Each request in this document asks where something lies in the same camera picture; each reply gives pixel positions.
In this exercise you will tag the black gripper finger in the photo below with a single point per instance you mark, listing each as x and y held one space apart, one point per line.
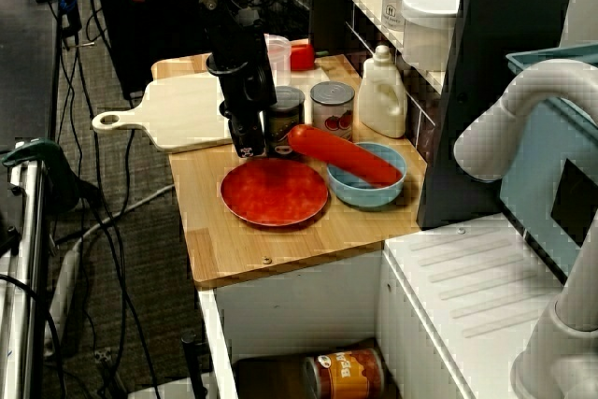
262 137
245 142

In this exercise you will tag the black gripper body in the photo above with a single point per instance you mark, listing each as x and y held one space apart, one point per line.
247 90

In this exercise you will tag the green pea can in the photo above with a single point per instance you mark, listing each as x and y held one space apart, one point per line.
286 118

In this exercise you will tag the red toy sausage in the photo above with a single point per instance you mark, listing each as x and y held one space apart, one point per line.
345 153

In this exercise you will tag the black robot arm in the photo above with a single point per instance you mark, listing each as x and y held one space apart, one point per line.
224 11

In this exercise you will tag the clear plastic cup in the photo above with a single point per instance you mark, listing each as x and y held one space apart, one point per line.
279 62

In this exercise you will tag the red plate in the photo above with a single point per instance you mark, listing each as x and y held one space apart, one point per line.
274 193

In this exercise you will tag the light wooden cutting board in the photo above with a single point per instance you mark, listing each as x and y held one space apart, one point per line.
187 109

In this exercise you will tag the red chili pepper toy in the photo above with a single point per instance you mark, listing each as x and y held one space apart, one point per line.
303 57

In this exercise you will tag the tomato can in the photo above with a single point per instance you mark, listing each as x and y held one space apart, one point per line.
332 109

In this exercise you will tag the blue bowl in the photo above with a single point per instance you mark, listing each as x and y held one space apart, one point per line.
364 195

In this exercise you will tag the round metal screw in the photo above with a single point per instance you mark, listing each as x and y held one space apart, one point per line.
267 260

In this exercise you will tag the black equipment box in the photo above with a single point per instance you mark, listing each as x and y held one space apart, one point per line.
140 34

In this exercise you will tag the white detergent bottle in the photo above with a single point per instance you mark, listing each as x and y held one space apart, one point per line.
380 100

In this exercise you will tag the white lidded plastic jar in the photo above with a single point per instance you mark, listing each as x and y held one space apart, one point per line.
430 30
397 2

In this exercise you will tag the green clamp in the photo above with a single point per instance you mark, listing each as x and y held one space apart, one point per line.
37 161

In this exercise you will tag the dark shelf unit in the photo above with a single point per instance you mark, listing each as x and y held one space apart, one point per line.
490 114

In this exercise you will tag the white power strip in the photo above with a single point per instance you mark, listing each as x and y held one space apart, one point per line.
63 296

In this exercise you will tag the orange beans can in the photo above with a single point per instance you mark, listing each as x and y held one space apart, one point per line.
348 373

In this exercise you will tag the gray toy faucet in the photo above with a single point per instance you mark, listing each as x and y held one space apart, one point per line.
523 104

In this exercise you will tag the aluminium rail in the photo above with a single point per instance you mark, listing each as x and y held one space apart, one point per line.
23 277

